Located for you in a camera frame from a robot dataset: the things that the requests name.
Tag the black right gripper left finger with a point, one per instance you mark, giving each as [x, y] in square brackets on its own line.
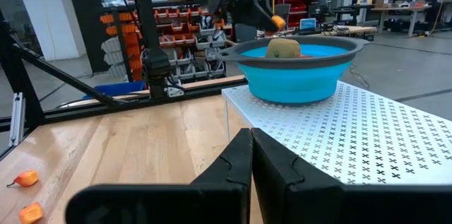
[212, 203]

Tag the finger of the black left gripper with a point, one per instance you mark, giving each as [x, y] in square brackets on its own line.
[256, 15]
[266, 3]

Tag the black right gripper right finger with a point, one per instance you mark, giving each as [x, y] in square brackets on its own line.
[300, 203]

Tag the orange toy pear with stem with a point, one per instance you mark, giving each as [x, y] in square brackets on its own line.
[279, 22]
[27, 178]

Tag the tan toy kiwi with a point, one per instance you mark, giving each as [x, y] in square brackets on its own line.
[282, 48]

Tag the blue collapsible bowl grey rim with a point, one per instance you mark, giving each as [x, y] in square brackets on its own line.
[293, 82]

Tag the white perforated metal riser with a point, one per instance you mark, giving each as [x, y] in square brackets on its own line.
[353, 128]

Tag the round orange toy fruit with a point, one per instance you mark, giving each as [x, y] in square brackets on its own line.
[31, 213]

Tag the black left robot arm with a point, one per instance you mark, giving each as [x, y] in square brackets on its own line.
[146, 22]

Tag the storage rack small bins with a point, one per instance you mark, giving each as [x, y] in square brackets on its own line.
[183, 38]

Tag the wooden workbench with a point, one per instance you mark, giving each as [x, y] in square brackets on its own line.
[353, 29]

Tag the desk with equipment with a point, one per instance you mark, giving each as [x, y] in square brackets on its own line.
[399, 7]

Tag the blue plastic bin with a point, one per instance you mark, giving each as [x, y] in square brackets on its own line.
[116, 88]

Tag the silver frame bracket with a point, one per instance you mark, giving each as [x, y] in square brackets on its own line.
[17, 119]

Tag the black aluminium rig frame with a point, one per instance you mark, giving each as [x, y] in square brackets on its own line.
[21, 86]

